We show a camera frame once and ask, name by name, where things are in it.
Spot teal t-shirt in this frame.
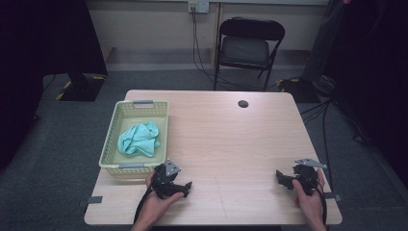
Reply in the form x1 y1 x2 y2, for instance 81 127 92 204
116 120 162 158

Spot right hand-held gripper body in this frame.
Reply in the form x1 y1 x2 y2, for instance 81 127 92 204
292 157 328 197

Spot black floor cables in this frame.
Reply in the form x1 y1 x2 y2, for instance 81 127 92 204
297 97 373 191

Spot grey table bracket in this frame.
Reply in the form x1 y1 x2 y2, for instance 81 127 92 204
76 195 104 208
321 192 344 202

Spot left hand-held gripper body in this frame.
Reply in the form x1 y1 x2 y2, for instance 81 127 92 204
149 158 185 200

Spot left hand-held gripper cable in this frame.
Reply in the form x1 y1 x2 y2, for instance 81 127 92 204
133 187 154 225

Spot black folding chair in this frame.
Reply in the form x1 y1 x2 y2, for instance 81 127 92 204
213 17 287 92

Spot white wall socket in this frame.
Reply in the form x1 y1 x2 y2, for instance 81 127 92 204
188 0 210 14

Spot pale green plastic basket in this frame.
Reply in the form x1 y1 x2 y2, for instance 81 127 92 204
98 99 169 178

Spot person's left hand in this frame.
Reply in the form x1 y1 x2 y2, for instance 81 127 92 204
136 172 186 225

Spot black curtain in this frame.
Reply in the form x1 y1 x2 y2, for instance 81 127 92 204
323 0 408 193
0 0 109 171

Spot person's right hand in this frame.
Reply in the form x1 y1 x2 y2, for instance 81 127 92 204
292 168 326 225

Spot black stand base yellow tape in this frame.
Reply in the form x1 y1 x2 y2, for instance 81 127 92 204
56 72 107 103
277 76 321 104

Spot grey hanging cover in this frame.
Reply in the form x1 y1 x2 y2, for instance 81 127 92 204
301 0 347 83

